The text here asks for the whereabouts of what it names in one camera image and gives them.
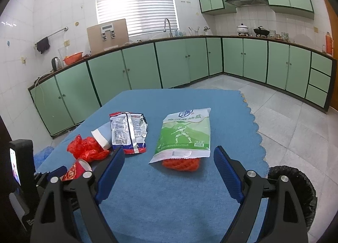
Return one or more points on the white window blind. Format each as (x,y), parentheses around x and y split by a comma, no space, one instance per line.
(134,2)

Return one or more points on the blue snack wrapper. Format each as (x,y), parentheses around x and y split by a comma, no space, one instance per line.
(124,132)

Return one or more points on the black range hood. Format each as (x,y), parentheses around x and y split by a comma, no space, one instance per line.
(245,0)

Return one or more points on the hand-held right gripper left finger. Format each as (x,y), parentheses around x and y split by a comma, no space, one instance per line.
(111,171)

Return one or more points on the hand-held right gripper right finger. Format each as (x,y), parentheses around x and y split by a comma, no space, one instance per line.
(228,174)

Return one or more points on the steel faucet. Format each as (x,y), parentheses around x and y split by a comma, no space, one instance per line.
(167,27)

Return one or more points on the blue scalloped tablecloth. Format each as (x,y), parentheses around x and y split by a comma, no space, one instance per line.
(171,211)

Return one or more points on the red thermos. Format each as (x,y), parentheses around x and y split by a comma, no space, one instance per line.
(329,45)

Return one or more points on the red plastic bag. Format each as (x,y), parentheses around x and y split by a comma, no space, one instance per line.
(84,148)

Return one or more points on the steel towel rail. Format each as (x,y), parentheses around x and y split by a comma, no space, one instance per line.
(56,33)

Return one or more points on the green lower cabinets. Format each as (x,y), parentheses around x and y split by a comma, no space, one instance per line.
(171,63)

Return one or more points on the white paper cup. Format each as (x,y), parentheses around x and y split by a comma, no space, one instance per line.
(101,138)

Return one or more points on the utensil holder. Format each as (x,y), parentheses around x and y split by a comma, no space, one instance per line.
(194,31)

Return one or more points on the orange basin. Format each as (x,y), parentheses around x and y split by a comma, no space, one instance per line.
(73,58)

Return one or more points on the white cooking pot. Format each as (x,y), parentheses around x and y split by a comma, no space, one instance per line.
(243,29)

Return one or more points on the wooden door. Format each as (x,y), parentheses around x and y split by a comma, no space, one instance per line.
(330,10)

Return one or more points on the black wok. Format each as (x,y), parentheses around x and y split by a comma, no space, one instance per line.
(261,31)

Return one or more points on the steel electric kettle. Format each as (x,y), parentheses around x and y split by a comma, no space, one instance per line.
(56,64)

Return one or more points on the orange foam fruit net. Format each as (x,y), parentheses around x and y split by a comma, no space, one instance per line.
(179,164)

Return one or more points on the blue plastic bag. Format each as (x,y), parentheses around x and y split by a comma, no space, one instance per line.
(43,157)

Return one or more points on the trash bin with black bag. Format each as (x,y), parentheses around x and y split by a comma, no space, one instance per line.
(298,179)

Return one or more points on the red paper cup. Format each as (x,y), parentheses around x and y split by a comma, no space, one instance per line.
(74,173)

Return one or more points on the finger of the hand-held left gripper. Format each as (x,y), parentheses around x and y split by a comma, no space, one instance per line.
(58,172)

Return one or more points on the brown cardboard board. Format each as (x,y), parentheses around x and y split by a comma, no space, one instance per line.
(95,39)

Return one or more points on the dark towel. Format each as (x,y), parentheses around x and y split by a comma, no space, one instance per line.
(43,45)

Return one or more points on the green white salt bag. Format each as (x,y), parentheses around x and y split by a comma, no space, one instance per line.
(184,132)

